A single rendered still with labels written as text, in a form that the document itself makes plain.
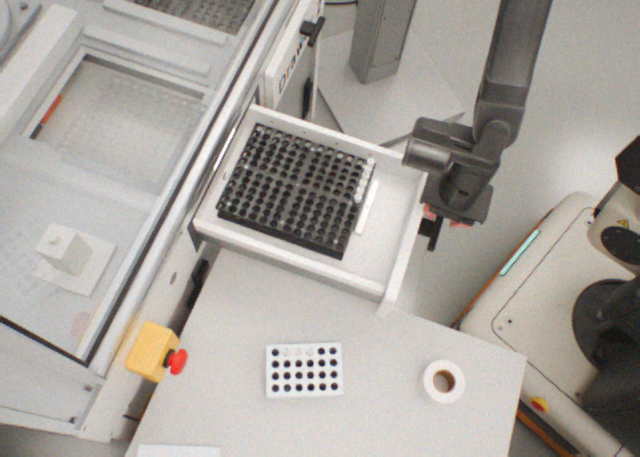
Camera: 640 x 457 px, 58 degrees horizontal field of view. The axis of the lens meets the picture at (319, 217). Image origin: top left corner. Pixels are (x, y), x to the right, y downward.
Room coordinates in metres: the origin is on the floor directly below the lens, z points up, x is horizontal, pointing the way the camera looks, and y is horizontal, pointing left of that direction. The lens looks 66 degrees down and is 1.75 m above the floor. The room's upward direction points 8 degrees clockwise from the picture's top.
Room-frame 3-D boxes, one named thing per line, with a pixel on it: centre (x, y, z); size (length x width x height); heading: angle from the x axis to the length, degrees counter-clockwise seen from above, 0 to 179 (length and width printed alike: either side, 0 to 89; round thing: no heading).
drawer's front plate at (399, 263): (0.39, -0.15, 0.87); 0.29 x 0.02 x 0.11; 168
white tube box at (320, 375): (0.16, -0.01, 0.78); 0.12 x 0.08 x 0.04; 99
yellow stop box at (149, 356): (0.14, 0.22, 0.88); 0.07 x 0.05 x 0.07; 168
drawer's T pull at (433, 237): (0.39, -0.18, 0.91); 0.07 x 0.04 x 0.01; 168
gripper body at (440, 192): (0.42, -0.20, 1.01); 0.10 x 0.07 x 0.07; 78
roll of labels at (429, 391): (0.17, -0.24, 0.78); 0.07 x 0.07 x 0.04
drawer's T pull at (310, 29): (0.76, 0.07, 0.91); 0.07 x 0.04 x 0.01; 168
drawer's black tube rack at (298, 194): (0.44, 0.04, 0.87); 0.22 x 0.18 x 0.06; 78
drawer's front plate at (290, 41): (0.77, 0.09, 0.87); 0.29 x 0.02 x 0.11; 168
